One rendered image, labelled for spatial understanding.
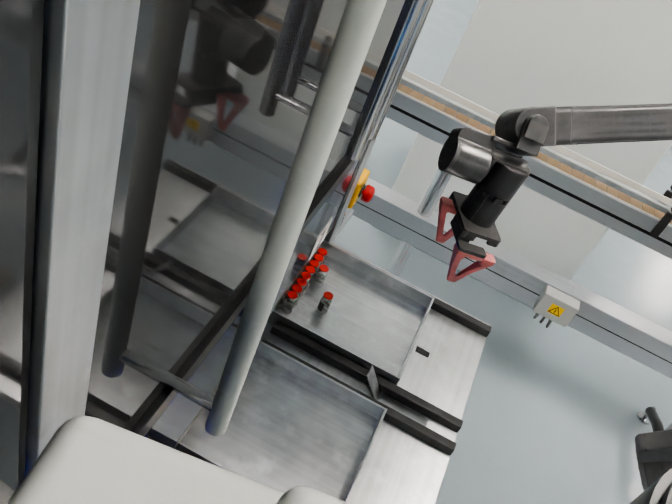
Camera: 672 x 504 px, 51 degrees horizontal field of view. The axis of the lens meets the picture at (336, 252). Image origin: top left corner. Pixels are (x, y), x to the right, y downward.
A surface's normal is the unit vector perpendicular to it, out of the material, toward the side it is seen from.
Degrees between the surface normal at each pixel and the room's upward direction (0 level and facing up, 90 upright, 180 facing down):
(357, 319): 0
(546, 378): 0
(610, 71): 90
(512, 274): 90
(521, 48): 90
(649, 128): 58
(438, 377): 0
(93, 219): 90
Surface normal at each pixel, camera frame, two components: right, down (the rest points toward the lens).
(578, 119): 0.40, 0.07
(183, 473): 0.30, -0.71
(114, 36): 0.88, 0.46
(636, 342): -0.36, 0.54
